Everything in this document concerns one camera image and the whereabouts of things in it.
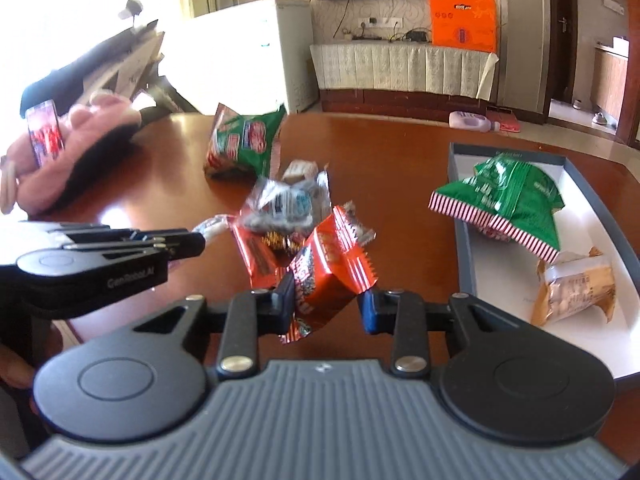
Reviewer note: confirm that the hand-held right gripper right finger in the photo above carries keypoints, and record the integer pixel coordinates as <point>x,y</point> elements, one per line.
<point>370,312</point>

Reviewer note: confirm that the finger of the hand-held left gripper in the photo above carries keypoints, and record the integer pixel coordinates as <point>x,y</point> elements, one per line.
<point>120,246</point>
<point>185,241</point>

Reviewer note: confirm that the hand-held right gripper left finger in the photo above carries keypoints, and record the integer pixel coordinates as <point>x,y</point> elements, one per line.
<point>286,305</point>

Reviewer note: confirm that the long red snack packet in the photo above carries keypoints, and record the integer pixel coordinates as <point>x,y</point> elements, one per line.
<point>255,255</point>

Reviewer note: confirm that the clear packet of silver candies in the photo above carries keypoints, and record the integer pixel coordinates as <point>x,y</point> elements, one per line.
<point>287,205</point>

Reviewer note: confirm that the grey shallow box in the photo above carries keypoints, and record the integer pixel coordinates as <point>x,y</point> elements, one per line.
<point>595,220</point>

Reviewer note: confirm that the brown patterned snack packet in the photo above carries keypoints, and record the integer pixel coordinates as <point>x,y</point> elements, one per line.
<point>280,244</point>

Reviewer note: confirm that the green bag with red print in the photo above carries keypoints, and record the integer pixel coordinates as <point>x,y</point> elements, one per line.
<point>245,140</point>

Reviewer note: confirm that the pink plush toy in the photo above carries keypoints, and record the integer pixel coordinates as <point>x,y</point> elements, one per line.
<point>95,125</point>

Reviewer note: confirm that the small beige snack packet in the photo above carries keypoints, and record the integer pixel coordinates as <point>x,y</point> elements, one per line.
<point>299,171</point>

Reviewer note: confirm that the green striped-edge snack bag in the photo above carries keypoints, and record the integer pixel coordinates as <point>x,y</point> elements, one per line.
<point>520,200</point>

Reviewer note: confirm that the white chest freezer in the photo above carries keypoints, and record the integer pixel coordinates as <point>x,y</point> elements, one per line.
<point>240,55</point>

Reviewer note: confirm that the tan bread packet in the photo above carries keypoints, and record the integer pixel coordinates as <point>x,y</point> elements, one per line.
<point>575,290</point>

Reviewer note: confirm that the brown wooden television cabinet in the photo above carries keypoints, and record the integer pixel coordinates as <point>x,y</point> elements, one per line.
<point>400,105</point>

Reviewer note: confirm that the purple plastic bottle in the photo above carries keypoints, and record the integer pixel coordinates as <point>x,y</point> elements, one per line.
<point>470,121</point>

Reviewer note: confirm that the pink flat object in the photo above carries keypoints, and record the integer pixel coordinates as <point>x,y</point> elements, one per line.
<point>505,121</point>

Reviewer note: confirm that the white lace cabinet cloth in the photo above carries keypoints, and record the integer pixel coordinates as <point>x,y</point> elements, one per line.
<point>400,67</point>

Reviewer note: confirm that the black power adapter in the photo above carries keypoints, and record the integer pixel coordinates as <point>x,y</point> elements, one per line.
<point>417,36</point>

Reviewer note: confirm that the orange cardboard box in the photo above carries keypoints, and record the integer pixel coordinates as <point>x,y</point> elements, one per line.
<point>462,20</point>

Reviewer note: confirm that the wooden kitchen cabinet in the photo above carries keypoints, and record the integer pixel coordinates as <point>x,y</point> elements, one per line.
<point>607,80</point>

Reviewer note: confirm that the brown wooden door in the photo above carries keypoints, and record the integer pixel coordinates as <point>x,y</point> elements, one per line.
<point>562,30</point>

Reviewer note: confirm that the white wall socket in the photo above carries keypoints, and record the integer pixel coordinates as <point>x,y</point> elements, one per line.
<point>380,21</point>

